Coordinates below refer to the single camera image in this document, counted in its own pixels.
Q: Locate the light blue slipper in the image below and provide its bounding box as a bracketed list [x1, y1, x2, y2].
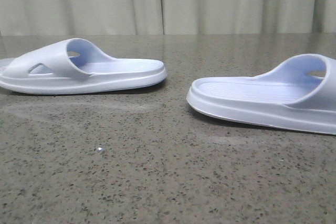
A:
[1, 38, 167, 94]
[187, 54, 335, 135]

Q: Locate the beige pleated curtain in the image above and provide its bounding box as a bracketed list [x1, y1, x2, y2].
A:
[1, 0, 335, 35]

